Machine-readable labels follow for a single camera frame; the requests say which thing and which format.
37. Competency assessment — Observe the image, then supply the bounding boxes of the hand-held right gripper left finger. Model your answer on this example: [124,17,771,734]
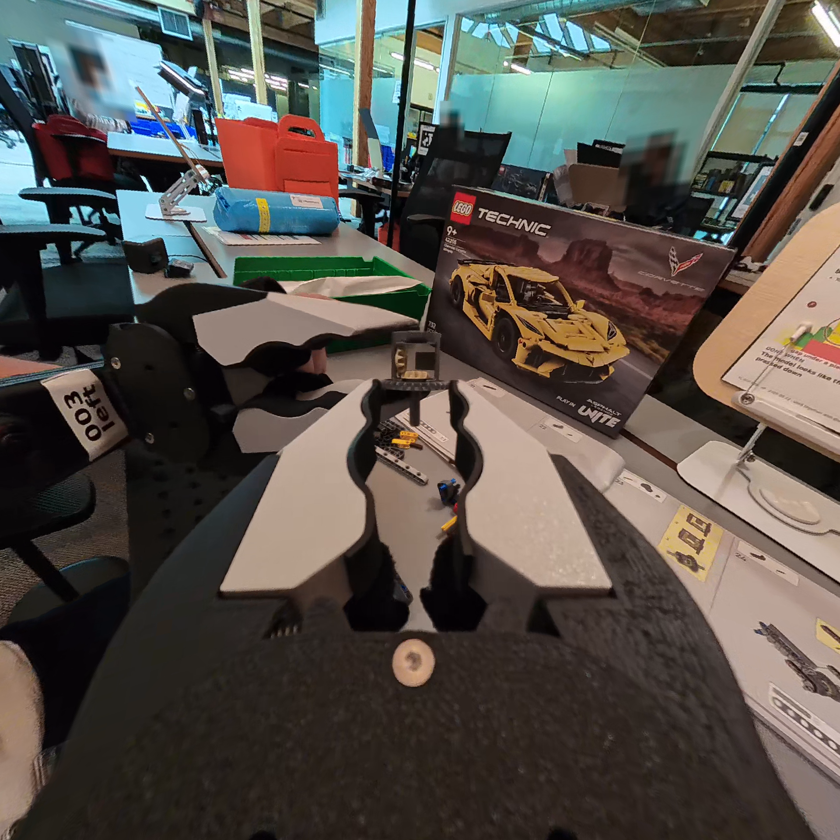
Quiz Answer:
[218,379,385,599]

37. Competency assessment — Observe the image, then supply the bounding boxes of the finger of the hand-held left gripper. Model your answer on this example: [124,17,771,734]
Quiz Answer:
[231,379,367,455]
[192,290,422,366]

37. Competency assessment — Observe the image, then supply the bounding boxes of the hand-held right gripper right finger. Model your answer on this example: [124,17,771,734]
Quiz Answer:
[448,379,616,599]

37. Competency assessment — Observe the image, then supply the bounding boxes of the grey lego differential housing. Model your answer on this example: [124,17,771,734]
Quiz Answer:
[382,330,454,427]

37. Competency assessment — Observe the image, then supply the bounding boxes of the lego chassis assembly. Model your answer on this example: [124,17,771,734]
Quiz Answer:
[374,416,460,532]

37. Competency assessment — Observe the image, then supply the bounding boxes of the yellow car lego set box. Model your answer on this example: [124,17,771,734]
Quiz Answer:
[427,185,737,437]

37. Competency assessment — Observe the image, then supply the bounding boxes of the lego instruction booklet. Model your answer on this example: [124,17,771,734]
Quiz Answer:
[387,377,840,765]

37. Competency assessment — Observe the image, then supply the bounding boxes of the white paper bag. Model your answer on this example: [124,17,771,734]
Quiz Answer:
[285,276,424,299]

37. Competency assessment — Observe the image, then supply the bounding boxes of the white label sheet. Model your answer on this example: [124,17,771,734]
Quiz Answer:
[202,225,322,247]

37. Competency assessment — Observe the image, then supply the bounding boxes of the green plastic bin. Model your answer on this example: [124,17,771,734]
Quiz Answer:
[233,255,432,355]

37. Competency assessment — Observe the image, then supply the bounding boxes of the blue wrapped roll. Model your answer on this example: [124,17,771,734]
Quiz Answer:
[213,185,341,235]

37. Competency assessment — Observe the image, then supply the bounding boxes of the orange-red bag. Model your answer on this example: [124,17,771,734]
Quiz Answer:
[214,115,340,204]

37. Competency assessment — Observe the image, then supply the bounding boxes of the white desk lamp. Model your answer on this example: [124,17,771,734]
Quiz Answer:
[134,85,224,221]

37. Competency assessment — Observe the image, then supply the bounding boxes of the black mesh office chair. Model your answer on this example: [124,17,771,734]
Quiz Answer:
[400,128,513,270]

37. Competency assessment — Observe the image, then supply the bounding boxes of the red office chair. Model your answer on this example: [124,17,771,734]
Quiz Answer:
[33,115,122,188]

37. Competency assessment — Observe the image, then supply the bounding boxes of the printed instruction board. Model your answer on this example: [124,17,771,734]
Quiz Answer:
[693,202,840,454]

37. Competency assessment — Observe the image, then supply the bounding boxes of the wooden post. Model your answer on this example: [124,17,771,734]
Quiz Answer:
[354,0,378,172]

